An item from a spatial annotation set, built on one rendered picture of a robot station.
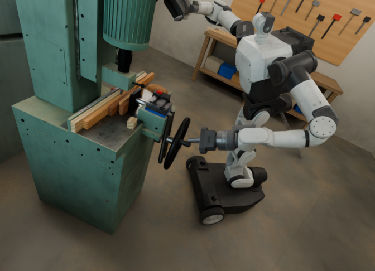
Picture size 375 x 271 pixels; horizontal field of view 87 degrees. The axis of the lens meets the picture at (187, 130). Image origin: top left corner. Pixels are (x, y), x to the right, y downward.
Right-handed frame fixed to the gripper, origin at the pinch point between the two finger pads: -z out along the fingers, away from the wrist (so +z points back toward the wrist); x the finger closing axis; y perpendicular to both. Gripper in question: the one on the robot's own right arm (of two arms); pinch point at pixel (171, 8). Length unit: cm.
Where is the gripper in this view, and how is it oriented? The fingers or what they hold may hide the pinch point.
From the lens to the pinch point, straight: 107.4
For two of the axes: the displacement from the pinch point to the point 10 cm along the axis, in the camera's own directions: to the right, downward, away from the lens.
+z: 2.9, -5.4, 7.9
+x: 5.7, 7.6, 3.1
